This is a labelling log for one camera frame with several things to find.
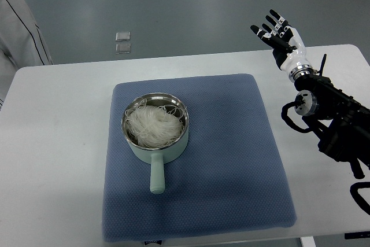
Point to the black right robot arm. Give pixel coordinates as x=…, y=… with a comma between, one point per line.
x=338, y=120

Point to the blue quilted mat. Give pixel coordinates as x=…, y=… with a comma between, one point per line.
x=229, y=178

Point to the person in white clothing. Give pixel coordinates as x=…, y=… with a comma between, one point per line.
x=22, y=43

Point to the upper floor socket plate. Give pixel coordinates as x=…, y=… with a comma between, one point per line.
x=123, y=36

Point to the floor socket plate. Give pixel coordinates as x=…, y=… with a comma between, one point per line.
x=123, y=48
x=123, y=36

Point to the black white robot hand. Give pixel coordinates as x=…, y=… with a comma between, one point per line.
x=287, y=46

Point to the lower floor socket plate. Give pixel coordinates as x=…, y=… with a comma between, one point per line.
x=123, y=48

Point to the black table bracket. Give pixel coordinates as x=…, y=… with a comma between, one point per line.
x=357, y=235

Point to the mint green steel pot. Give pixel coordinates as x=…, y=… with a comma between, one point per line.
x=157, y=158

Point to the white table leg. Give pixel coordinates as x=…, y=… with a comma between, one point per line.
x=308, y=241

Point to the dark label under mat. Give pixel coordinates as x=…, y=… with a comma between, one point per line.
x=159, y=242

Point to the white vermicelli noodle nest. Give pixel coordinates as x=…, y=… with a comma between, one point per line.
x=154, y=127

